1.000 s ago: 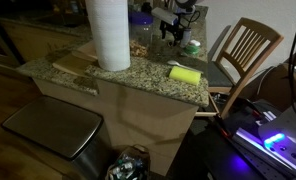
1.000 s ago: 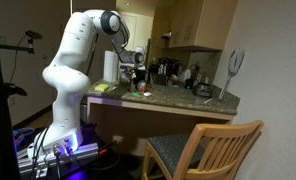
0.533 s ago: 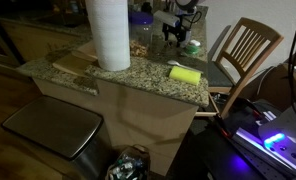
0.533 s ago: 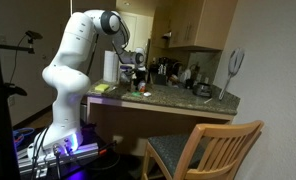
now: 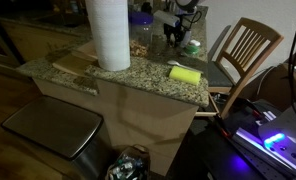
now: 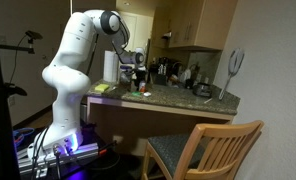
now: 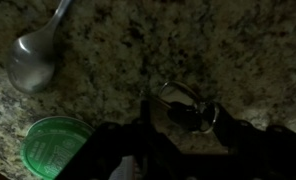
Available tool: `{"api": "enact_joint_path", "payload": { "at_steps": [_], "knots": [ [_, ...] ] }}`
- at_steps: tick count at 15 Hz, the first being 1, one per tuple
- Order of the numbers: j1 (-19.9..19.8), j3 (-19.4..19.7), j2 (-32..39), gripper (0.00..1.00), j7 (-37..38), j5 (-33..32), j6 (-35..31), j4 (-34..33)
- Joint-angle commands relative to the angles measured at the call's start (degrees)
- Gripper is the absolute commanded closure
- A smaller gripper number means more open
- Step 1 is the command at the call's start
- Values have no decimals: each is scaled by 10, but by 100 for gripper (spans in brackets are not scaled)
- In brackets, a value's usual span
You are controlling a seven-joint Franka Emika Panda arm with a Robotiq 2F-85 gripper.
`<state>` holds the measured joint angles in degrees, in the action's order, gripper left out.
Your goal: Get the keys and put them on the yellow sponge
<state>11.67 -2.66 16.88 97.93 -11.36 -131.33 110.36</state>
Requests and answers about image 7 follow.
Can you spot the metal spoon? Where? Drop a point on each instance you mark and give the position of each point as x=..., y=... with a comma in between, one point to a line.
x=31, y=63

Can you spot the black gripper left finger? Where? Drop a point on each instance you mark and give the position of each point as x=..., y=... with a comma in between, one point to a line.
x=121, y=150

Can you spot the green plastic lid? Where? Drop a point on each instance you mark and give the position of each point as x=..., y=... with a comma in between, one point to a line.
x=51, y=150

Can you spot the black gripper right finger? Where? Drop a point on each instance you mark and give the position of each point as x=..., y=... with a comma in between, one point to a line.
x=264, y=146

